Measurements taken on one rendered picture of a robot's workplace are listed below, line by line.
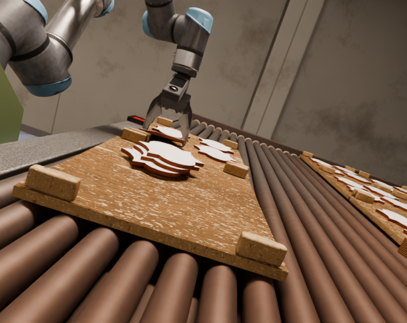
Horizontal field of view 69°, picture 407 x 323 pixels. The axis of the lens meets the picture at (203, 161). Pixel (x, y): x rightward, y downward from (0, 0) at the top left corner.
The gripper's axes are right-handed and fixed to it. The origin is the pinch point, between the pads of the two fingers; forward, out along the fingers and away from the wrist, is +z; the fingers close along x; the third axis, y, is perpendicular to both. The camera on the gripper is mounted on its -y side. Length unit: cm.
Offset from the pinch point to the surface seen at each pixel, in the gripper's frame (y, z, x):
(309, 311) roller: -53, 6, -27
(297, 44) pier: 219, -94, -71
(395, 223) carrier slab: -3, 2, -69
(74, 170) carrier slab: -39.4, 2.9, 6.8
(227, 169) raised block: -10.1, 1.0, -18.7
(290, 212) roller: -18.9, 4.4, -34.2
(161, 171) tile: -30.9, 1.2, -5.0
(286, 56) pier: 220, -81, -65
